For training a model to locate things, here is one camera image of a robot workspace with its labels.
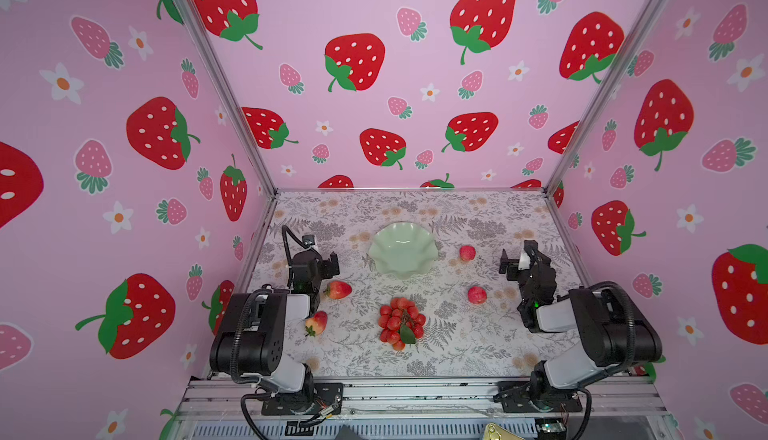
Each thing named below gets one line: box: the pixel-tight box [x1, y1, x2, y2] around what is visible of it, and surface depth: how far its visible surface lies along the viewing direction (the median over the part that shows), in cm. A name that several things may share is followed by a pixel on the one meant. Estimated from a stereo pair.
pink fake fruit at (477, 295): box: [468, 286, 487, 304], surface depth 90 cm
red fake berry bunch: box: [378, 297, 426, 352], surface depth 83 cm
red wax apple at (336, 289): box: [323, 280, 353, 300], surface depth 92 cm
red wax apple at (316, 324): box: [305, 311, 328, 337], surface depth 85 cm
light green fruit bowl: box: [368, 221, 439, 280], surface depth 103 cm
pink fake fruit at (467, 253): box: [459, 245, 476, 262], surface depth 101 cm
